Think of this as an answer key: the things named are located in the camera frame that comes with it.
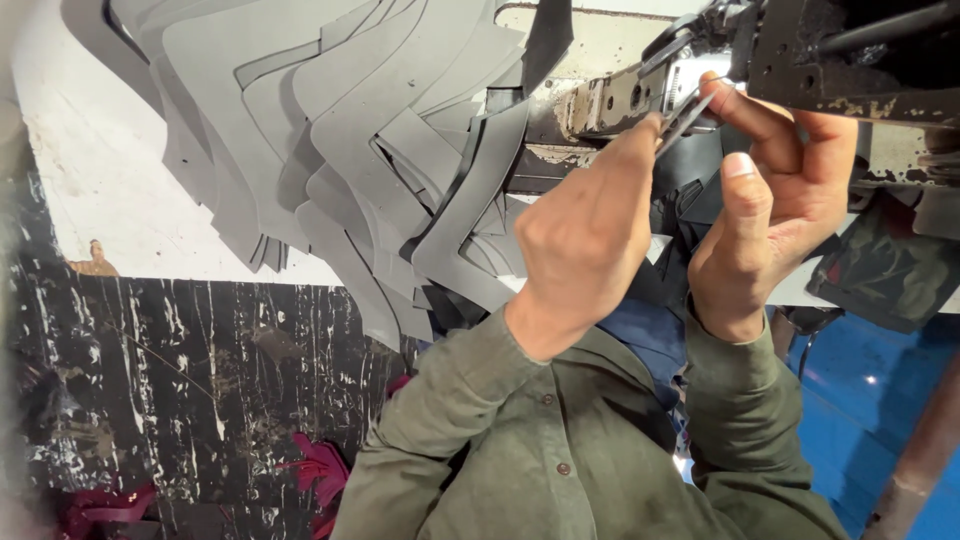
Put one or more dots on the person's left hand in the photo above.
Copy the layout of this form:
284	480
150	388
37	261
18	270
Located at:
581	225

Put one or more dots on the person's right hand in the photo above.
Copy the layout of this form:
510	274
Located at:
799	187

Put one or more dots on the black leather pieces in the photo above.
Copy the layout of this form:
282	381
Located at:
694	180

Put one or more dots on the dark dirty rag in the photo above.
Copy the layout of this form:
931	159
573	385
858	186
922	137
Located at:
885	262

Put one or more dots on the worn industrial sewing machine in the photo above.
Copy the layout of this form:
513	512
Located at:
840	67

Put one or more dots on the blue cloth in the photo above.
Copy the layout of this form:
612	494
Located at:
645	337

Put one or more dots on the pile of grey leather pieces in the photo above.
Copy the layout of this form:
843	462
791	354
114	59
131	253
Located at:
337	142

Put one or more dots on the rusty metal pipe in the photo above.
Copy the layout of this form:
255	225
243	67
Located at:
926	450

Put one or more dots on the red fabric scraps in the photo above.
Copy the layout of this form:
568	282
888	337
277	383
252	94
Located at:
105	510
322	472

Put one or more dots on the tan leather scrap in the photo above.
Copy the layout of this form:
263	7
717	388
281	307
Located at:
94	262

